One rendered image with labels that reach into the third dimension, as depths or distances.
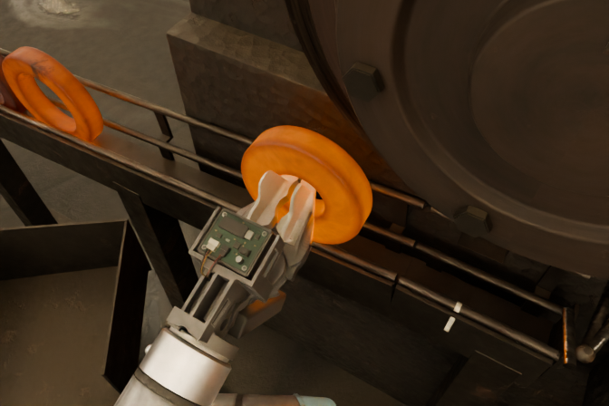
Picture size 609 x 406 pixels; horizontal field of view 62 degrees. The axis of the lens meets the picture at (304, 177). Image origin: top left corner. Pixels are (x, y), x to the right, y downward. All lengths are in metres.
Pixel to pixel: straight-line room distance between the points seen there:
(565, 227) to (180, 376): 0.32
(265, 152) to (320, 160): 0.07
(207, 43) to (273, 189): 0.24
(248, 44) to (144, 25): 1.68
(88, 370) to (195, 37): 0.46
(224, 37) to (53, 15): 1.89
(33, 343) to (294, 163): 0.46
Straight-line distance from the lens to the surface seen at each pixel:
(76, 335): 0.79
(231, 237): 0.48
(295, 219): 0.52
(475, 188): 0.35
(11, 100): 1.06
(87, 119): 0.90
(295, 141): 0.52
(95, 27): 2.41
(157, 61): 2.14
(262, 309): 0.55
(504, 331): 0.65
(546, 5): 0.25
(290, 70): 0.64
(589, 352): 0.45
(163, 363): 0.48
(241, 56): 0.67
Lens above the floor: 1.28
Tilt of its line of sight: 51 degrees down
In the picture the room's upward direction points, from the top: straight up
